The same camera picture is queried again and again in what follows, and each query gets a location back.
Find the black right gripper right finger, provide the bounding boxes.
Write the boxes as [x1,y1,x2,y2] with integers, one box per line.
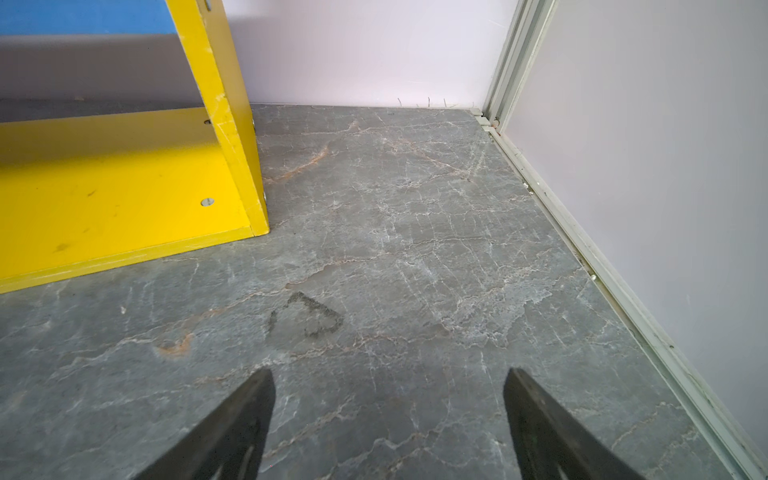
[503,368,641,479]

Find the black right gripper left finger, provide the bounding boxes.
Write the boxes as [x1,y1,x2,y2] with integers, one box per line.
[137,368,276,479]

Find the yellow wooden bookshelf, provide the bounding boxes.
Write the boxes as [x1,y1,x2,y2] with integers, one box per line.
[1,1,270,292]

